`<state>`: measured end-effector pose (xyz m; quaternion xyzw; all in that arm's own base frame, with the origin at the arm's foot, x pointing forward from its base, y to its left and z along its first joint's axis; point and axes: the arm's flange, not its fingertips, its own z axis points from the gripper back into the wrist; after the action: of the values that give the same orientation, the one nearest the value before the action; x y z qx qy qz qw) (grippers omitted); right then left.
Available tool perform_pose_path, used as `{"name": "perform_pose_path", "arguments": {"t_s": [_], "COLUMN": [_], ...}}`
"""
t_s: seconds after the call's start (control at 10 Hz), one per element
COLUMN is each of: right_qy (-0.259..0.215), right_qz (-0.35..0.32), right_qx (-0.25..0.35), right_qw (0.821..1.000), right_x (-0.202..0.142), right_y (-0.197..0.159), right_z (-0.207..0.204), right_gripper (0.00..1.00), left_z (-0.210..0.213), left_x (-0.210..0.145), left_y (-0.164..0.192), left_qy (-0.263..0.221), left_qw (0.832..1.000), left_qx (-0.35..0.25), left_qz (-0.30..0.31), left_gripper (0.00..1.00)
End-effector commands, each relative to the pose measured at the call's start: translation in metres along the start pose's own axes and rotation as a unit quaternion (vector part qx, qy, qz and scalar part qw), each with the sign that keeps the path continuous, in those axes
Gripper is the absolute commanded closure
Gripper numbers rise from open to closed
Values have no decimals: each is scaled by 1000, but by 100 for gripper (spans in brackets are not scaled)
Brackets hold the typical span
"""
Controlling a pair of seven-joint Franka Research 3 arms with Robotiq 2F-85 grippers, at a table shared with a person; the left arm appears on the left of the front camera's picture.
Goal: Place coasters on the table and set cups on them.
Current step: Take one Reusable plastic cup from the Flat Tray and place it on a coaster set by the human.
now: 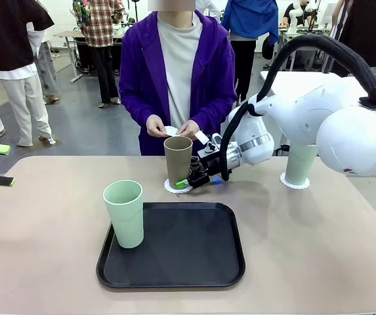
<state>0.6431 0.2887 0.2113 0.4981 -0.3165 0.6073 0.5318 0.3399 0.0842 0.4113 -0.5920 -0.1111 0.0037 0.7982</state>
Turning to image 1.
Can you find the person in black shirt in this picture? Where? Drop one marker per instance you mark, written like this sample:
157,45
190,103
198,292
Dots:
4,33

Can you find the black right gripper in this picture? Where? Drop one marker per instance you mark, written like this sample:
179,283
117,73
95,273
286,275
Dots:
214,164

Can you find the black bag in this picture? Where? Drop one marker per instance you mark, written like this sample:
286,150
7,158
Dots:
268,49

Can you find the brown plastic cup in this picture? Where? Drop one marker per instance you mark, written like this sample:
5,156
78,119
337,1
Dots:
178,164

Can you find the white scalloped paper coaster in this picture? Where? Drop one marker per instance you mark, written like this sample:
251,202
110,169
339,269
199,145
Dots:
171,191
297,186
171,130

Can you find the black plastic tray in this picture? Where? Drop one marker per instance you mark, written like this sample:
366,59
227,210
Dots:
181,259

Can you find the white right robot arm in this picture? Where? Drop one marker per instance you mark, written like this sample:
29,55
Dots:
305,115

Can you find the person in blue top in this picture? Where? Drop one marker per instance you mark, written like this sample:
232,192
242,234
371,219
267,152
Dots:
250,16

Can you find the person in grey trousers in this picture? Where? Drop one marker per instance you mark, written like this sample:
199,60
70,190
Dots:
48,72

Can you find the wooden top desk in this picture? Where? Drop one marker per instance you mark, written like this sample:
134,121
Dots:
66,33

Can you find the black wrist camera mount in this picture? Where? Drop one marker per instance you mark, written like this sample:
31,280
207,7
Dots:
212,147

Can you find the person's left hand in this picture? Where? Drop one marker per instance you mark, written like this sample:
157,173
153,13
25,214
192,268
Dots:
191,129

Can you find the pale green cup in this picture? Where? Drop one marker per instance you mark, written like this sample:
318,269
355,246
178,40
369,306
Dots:
299,167
127,223

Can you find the person in purple jacket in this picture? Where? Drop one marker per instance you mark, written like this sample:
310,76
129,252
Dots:
214,65

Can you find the purple-sleeved left forearm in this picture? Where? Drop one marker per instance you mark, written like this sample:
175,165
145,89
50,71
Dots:
217,108

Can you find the person's right hand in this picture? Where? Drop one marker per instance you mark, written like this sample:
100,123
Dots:
156,126

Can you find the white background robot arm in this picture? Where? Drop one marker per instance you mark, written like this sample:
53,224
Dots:
294,23

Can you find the person in black dress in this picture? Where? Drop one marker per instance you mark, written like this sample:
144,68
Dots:
365,33

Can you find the purple-sleeved right forearm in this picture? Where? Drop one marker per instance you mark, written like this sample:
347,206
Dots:
135,108

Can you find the person in plaid shirt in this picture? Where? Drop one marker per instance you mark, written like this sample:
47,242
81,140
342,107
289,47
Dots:
100,26

